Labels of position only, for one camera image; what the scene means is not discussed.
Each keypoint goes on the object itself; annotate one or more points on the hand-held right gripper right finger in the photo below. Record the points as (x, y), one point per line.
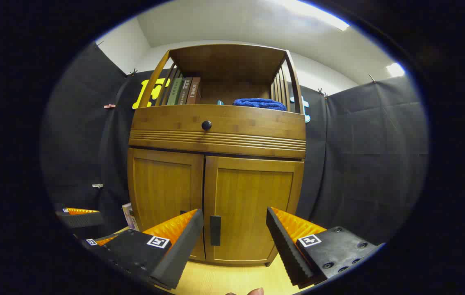
(283, 246)

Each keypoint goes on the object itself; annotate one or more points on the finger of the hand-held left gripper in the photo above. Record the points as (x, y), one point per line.
(103, 241)
(80, 219)

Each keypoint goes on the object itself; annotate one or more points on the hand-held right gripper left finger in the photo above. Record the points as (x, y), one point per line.
(183, 241)

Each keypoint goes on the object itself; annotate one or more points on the wooden shoe cabinet door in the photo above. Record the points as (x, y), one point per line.
(253, 196)
(162, 184)

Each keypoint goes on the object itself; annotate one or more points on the wooden double-door shoe cabinet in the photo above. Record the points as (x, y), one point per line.
(232, 139)

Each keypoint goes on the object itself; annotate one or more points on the pale purple book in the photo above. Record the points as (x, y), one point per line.
(127, 212)

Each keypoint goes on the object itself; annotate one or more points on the black backdrop cloth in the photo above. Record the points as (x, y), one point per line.
(363, 164)

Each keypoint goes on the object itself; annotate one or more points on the black round drawer knob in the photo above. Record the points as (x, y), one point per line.
(206, 125)

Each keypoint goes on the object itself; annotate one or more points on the wooden drawer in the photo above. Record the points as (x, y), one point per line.
(249, 129)

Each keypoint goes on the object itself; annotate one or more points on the blue towel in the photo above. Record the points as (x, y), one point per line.
(259, 103)

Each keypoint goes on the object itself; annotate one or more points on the brown book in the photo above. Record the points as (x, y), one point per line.
(194, 91)

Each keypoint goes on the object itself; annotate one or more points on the ceiling light panel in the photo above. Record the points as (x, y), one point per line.
(395, 69)

